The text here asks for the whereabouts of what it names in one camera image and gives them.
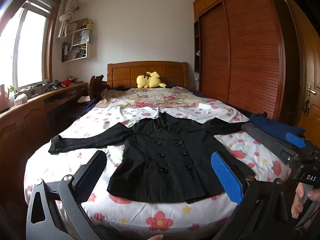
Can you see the white paper sheet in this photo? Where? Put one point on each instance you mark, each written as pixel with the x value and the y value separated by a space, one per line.
pixel 83 99

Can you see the black double-breasted coat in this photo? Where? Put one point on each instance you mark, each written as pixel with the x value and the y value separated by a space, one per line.
pixel 160 160

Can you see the bed with floral sheet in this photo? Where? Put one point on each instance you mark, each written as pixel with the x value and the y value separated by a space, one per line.
pixel 155 217

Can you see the folded grey garment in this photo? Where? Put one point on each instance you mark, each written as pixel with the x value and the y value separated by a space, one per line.
pixel 260 136

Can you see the person's right hand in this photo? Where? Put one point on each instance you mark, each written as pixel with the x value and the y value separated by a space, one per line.
pixel 297 201

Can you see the wooden room door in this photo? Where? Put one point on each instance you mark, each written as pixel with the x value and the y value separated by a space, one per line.
pixel 307 55

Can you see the white paper bag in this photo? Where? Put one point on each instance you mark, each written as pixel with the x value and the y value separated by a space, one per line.
pixel 81 36

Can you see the red bowl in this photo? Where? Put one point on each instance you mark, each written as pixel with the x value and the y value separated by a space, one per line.
pixel 66 83

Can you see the wood-framed window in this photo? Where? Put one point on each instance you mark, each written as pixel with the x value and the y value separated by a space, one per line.
pixel 27 50

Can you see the long wooden desk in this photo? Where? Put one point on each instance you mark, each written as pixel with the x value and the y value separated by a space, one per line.
pixel 27 125

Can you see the folded navy garment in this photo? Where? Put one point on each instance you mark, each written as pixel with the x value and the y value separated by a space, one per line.
pixel 275 127

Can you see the wooden bed headboard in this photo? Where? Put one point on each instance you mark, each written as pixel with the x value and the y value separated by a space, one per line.
pixel 125 76

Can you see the person's left hand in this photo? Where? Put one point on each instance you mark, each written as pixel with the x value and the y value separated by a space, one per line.
pixel 155 237

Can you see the wooden slatted wardrobe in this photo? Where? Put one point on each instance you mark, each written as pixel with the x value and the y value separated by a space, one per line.
pixel 240 55

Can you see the yellow plush toy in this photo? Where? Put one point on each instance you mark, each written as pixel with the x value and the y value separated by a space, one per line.
pixel 148 81

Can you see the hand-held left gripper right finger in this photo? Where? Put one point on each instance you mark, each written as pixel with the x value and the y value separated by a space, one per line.
pixel 226 177

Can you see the hanging key bunch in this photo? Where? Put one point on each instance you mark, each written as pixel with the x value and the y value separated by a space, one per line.
pixel 306 107

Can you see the tied beige curtain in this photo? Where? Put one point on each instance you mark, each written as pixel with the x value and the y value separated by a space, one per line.
pixel 66 17

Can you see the wooden chair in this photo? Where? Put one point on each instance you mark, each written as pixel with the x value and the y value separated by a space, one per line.
pixel 96 87

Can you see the white tissue box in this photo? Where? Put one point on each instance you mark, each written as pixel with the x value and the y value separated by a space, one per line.
pixel 20 99

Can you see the brown cardboard board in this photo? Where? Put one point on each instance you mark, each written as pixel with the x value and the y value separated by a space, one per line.
pixel 80 23

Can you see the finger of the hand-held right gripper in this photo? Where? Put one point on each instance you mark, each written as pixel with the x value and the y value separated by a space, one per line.
pixel 295 140

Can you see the stack of books and papers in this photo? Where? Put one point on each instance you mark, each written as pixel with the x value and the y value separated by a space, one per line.
pixel 73 52

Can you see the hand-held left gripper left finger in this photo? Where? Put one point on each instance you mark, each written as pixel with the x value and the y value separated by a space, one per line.
pixel 90 175

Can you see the beige floral quilt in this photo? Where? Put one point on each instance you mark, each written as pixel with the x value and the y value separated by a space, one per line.
pixel 162 97

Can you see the dark open side shelf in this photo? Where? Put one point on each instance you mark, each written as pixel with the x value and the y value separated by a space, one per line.
pixel 197 45

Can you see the white wall shelf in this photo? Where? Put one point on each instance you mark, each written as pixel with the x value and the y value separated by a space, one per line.
pixel 90 50

